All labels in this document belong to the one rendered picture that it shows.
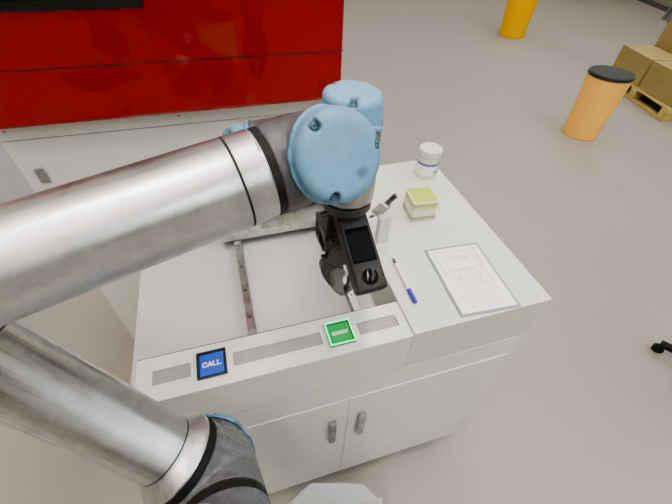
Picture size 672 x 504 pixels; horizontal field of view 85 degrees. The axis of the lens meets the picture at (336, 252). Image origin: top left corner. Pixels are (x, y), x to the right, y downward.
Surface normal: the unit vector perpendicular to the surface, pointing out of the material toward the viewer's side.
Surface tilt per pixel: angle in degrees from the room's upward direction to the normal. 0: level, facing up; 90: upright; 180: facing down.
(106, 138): 90
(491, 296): 0
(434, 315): 0
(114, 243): 71
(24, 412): 64
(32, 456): 0
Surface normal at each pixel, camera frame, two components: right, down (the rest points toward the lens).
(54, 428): 0.32, 0.35
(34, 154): 0.29, 0.69
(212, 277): 0.04, -0.70
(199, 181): 0.27, -0.13
